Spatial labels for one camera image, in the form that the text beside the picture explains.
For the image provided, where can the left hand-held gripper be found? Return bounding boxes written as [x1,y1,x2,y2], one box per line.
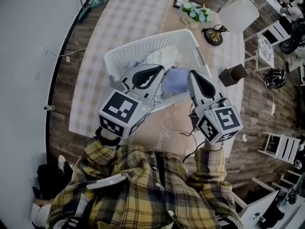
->
[97,64,166,140]

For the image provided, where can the white shade table lamp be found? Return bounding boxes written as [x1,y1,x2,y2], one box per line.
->
[202,0,260,47]

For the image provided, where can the white plastic laundry basket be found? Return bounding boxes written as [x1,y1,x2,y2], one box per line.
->
[104,29,213,113]

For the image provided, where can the black round fan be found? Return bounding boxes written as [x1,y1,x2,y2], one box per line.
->
[280,18,305,54]

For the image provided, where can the white table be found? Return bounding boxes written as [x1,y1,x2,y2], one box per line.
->
[223,177,305,229]

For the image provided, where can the black wrist strap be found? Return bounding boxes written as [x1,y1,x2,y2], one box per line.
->
[95,129,122,149]

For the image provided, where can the person's right forearm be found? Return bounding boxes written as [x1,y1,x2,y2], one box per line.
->
[187,141,228,185]

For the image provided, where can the yellow plaid shirt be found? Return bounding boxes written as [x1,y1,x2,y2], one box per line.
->
[47,137,241,229]

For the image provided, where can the white shoe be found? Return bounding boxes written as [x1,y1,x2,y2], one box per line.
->
[58,154,67,174]

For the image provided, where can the pale blue garment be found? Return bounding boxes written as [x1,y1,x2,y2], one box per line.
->
[161,67,191,93]

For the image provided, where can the beige checked tablecloth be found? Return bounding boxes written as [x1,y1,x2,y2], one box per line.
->
[68,0,246,158]

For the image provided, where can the dark brown square holder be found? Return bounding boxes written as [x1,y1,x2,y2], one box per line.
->
[218,63,249,88]

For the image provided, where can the white chair floral cushion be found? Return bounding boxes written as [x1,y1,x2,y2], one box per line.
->
[244,20,292,73]

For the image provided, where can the white power strip cable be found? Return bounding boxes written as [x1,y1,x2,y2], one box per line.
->
[245,68,277,117]

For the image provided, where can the potted blue white flowers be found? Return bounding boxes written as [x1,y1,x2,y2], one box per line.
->
[178,0,212,30]

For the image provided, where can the person's left forearm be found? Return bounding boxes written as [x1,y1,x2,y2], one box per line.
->
[82,127,134,174]

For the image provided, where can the white flat device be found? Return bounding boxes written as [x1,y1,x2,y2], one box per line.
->
[86,174,127,190]

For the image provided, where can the black striped helmet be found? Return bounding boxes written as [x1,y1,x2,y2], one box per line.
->
[265,68,287,90]

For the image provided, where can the white garment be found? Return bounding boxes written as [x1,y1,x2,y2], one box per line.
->
[142,48,198,70]

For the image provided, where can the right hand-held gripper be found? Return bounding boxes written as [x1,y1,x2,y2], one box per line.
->
[187,70,244,145]

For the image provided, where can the white slatted chair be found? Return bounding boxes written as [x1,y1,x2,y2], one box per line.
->
[257,131,302,165]

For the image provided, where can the thin white cable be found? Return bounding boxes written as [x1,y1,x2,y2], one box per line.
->
[43,47,87,62]

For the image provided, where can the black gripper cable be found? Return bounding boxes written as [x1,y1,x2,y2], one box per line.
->
[180,103,209,163]

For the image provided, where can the black framed picture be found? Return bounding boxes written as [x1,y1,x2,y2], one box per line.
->
[173,0,189,9]

